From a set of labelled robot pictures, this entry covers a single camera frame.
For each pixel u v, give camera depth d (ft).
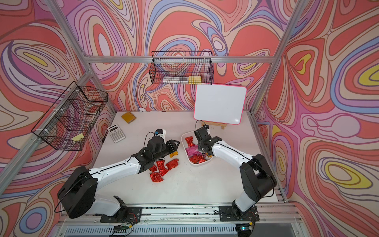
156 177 2.70
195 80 2.70
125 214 2.33
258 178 1.47
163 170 2.86
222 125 3.44
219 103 3.35
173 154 3.05
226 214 2.36
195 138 2.40
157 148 2.13
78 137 2.36
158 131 2.51
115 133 3.43
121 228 2.32
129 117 3.77
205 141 2.22
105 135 3.63
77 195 1.38
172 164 2.88
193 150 2.92
